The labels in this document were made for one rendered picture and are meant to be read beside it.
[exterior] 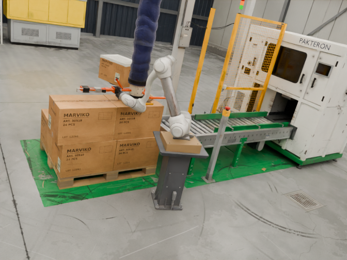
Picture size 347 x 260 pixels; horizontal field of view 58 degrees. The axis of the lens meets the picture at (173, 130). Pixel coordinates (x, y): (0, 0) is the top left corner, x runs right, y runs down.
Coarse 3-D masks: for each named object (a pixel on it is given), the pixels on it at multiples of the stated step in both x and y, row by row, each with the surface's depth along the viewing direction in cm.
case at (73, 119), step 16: (64, 96) 331; (80, 96) 341; (96, 96) 351; (64, 112) 303; (80, 112) 312; (96, 112) 322; (112, 112) 332; (48, 128) 341; (64, 128) 310; (80, 128) 320; (96, 128) 330; (112, 128) 341; (64, 144) 317
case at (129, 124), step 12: (108, 96) 359; (120, 108) 336; (156, 108) 363; (120, 120) 343; (132, 120) 351; (144, 120) 360; (156, 120) 370; (120, 132) 349; (132, 132) 358; (144, 132) 368
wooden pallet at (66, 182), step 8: (40, 144) 407; (48, 160) 375; (136, 168) 383; (144, 168) 397; (152, 168) 398; (72, 176) 339; (80, 176) 345; (104, 176) 369; (112, 176) 369; (120, 176) 380; (128, 176) 383; (136, 176) 389; (64, 184) 338; (72, 184) 343; (80, 184) 350; (88, 184) 355
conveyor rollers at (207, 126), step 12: (168, 120) 440; (192, 120) 457; (204, 120) 472; (216, 120) 478; (228, 120) 493; (240, 120) 508; (252, 120) 513; (264, 120) 526; (192, 132) 425; (204, 132) 431
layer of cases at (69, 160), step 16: (48, 112) 384; (48, 144) 370; (80, 144) 328; (96, 144) 338; (112, 144) 349; (128, 144) 361; (144, 144) 374; (64, 160) 326; (80, 160) 336; (96, 160) 347; (112, 160) 359; (128, 160) 371; (144, 160) 385; (64, 176) 334
